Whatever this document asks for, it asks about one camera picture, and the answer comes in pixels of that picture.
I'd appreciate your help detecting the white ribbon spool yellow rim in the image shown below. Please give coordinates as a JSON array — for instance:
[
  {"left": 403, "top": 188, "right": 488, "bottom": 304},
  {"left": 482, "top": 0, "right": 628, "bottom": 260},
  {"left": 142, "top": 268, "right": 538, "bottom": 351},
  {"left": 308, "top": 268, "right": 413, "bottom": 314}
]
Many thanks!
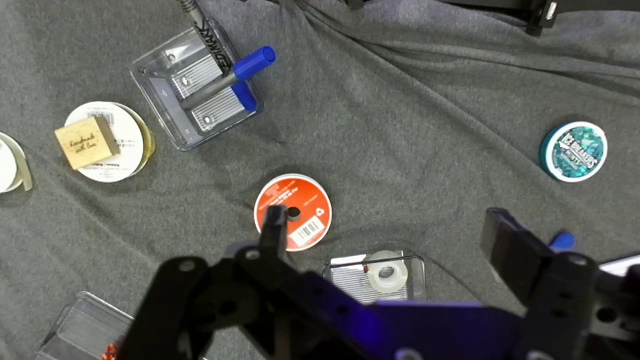
[{"left": 63, "top": 99, "right": 158, "bottom": 184}]

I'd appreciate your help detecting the long clear tape tray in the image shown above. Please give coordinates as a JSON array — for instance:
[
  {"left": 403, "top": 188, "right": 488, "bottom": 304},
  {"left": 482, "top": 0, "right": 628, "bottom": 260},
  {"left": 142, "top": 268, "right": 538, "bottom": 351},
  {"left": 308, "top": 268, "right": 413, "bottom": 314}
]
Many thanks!
[{"left": 321, "top": 247, "right": 427, "bottom": 306}]

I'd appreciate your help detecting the plain white ribbon spool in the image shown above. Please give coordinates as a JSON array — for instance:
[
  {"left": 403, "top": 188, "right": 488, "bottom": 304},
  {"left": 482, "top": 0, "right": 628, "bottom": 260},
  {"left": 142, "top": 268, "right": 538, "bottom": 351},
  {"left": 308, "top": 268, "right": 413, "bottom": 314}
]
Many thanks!
[{"left": 0, "top": 129, "right": 34, "bottom": 196}]

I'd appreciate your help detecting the blue round mint tin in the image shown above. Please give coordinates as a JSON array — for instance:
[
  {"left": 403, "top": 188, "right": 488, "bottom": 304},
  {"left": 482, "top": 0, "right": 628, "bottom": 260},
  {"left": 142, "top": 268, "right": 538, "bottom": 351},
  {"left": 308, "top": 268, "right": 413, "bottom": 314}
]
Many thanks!
[{"left": 538, "top": 119, "right": 609, "bottom": 184}]

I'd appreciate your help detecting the black coiled cable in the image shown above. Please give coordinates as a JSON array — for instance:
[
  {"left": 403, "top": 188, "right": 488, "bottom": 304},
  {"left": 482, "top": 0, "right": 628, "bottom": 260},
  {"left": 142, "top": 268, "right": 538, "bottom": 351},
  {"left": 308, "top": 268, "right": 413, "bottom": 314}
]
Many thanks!
[{"left": 177, "top": 0, "right": 235, "bottom": 69}]

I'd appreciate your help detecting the tan cardboard tag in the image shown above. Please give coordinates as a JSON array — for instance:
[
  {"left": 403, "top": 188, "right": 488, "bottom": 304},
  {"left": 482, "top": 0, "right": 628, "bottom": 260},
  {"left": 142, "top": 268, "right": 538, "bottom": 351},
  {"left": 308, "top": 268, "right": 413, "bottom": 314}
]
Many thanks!
[{"left": 54, "top": 115, "right": 121, "bottom": 169}]

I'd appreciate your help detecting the clear plastic box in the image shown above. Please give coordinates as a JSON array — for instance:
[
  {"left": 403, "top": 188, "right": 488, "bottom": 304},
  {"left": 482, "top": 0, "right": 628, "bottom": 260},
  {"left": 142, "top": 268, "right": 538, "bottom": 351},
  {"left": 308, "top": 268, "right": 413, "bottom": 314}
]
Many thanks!
[{"left": 130, "top": 26, "right": 266, "bottom": 152}]

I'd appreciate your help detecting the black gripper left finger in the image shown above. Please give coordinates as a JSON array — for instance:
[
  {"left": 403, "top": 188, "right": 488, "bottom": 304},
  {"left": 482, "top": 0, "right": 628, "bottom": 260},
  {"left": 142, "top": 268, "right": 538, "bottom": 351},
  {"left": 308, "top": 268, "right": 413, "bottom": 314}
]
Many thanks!
[{"left": 118, "top": 204, "right": 291, "bottom": 360}]

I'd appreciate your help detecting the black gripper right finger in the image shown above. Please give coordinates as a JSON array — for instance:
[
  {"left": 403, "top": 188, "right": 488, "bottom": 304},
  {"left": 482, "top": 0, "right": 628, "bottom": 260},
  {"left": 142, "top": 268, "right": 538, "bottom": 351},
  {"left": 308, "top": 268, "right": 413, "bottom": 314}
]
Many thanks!
[{"left": 479, "top": 206, "right": 600, "bottom": 360}]

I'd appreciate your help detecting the orange ribbon spool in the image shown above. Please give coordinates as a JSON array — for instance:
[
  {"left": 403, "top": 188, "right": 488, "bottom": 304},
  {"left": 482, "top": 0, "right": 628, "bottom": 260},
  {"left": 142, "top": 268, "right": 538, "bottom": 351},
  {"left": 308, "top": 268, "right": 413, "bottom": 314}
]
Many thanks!
[{"left": 251, "top": 172, "right": 333, "bottom": 254}]

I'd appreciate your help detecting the grey tablecloth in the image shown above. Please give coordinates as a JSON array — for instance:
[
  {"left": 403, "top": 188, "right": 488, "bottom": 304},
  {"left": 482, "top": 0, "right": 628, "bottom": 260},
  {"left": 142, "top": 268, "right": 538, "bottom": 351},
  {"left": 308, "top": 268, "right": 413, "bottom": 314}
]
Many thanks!
[{"left": 0, "top": 0, "right": 640, "bottom": 360}]

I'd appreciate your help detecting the clear plastic bow tray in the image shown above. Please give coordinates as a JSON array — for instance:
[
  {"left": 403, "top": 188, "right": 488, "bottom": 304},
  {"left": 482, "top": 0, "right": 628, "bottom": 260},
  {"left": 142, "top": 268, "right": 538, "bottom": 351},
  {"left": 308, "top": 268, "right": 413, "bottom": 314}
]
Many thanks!
[{"left": 35, "top": 290, "right": 135, "bottom": 360}]

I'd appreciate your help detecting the grey marker with blue cap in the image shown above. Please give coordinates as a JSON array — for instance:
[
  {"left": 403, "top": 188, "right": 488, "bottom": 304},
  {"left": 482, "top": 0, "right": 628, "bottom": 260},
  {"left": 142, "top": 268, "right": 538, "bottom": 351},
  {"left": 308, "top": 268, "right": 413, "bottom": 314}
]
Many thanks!
[{"left": 177, "top": 43, "right": 278, "bottom": 112}]

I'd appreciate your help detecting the small white tape roll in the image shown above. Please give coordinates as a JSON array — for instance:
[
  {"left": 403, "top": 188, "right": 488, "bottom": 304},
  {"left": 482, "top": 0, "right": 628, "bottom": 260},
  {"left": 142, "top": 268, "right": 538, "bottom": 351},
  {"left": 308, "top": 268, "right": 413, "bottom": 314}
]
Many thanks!
[{"left": 367, "top": 260, "right": 407, "bottom": 294}]

